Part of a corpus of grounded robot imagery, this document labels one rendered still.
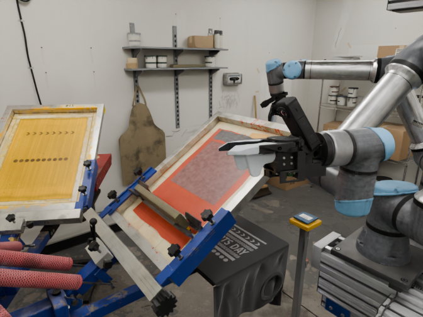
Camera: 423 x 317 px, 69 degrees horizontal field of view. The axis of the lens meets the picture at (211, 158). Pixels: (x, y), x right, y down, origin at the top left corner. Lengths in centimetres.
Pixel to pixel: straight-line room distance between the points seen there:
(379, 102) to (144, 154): 285
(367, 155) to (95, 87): 279
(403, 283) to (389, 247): 10
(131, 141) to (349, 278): 262
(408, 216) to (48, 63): 282
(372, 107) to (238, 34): 337
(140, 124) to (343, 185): 282
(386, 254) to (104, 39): 285
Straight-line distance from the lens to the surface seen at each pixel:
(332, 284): 121
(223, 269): 145
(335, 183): 75
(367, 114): 86
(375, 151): 70
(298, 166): 60
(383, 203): 101
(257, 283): 160
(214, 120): 168
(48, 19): 313
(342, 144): 65
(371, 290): 114
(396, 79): 90
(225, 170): 136
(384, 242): 106
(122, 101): 330
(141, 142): 341
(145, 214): 143
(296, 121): 60
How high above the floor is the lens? 183
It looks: 18 degrees down
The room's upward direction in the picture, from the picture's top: straight up
